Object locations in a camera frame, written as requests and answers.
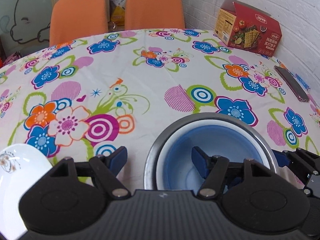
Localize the dark smartphone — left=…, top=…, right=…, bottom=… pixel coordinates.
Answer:
left=274, top=66, right=310, bottom=102

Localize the right orange chair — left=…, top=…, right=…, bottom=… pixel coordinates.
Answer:
left=125, top=0, right=185, bottom=30

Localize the yellow snack bag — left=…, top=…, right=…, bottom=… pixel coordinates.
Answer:
left=110, top=0, right=126, bottom=26

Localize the red cracker box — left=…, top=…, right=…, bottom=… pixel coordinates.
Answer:
left=214, top=0, right=282, bottom=57

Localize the left orange chair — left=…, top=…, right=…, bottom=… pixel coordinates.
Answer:
left=49, top=0, right=108, bottom=46

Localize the white plate with flower print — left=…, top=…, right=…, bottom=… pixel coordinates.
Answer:
left=1, top=144, right=52, bottom=239

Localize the white ceramic bowl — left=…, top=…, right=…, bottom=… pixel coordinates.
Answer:
left=156, top=120, right=272, bottom=190

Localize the orange chair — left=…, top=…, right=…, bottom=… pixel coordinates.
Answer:
left=125, top=0, right=185, bottom=30
left=49, top=0, right=108, bottom=46

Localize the floral tablecloth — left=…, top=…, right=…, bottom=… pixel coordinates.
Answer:
left=1, top=29, right=319, bottom=189

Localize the stainless steel bowl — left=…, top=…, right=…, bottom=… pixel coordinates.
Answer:
left=144, top=112, right=280, bottom=192

